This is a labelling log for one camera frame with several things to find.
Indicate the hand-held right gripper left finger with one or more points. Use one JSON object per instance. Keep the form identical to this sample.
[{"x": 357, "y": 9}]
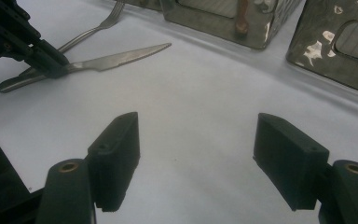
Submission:
[{"x": 115, "y": 161}]

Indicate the steel fork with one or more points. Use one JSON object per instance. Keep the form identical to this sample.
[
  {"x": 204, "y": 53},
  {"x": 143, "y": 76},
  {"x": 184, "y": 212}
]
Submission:
[{"x": 90, "y": 31}]

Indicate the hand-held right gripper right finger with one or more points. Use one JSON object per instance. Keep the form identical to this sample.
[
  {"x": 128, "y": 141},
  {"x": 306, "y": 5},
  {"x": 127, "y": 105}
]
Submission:
[{"x": 289, "y": 161}]

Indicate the steel knife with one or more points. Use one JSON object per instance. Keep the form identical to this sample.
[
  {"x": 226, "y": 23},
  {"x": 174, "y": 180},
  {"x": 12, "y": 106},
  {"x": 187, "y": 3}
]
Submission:
[{"x": 118, "y": 59}]

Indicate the grey transparent plastic bin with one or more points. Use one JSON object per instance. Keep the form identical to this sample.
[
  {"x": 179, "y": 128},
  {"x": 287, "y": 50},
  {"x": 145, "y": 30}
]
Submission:
[
  {"x": 217, "y": 29},
  {"x": 329, "y": 53}
]

